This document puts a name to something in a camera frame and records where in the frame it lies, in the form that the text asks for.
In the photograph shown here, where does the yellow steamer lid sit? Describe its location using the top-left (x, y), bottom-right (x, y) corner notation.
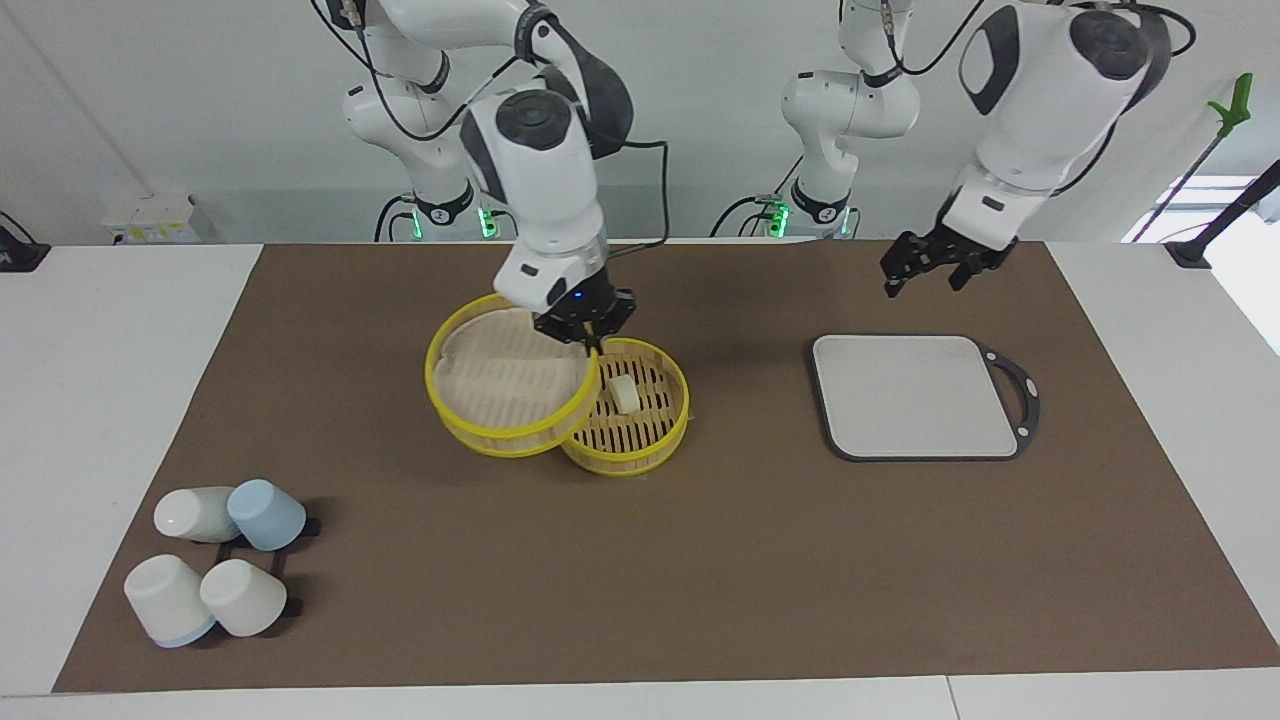
top-left (424, 292), bottom-right (605, 459)

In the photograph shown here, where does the yellow bamboo steamer tier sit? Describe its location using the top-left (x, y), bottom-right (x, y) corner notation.
top-left (559, 337), bottom-right (692, 478)

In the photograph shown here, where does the brown table mat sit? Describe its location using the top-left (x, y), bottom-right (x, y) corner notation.
top-left (52, 239), bottom-right (1280, 694)

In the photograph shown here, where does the black stand with foot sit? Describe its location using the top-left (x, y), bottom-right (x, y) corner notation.
top-left (1164, 158), bottom-right (1280, 270)

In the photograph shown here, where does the green clamp on pole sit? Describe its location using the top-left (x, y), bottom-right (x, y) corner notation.
top-left (1128, 72), bottom-right (1255, 244)

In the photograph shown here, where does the black cup rack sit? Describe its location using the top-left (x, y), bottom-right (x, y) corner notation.
top-left (190, 514), bottom-right (324, 647)

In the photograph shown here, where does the light blue cup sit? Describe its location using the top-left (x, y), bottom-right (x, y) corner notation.
top-left (226, 479), bottom-right (309, 553)

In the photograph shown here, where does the white power box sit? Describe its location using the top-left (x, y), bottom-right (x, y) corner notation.
top-left (100, 192), bottom-right (217, 246)

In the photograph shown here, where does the white cup with blue base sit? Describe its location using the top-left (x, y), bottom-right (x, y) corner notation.
top-left (123, 553), bottom-right (219, 650)

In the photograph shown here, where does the black table clamp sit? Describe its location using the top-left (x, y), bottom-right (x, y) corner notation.
top-left (0, 209), bottom-right (52, 274)

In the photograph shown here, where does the grey board with black handle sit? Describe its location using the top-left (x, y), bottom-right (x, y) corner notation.
top-left (811, 333), bottom-right (1042, 464)

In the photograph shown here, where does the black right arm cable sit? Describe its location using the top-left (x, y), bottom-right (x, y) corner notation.
top-left (308, 0), bottom-right (672, 263)

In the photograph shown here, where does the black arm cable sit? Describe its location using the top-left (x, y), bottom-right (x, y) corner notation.
top-left (880, 0), bottom-right (1198, 198)
top-left (308, 0), bottom-right (672, 263)

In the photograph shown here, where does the black left base cable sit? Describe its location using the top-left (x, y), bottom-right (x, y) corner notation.
top-left (709, 155), bottom-right (863, 240)

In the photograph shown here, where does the black base cable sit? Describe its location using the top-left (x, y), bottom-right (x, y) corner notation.
top-left (374, 194), bottom-right (522, 242)
top-left (709, 155), bottom-right (863, 240)

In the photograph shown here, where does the black right base cable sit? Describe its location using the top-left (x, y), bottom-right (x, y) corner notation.
top-left (374, 194), bottom-right (522, 242)

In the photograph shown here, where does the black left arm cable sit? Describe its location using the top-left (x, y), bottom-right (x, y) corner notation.
top-left (880, 0), bottom-right (1198, 198)

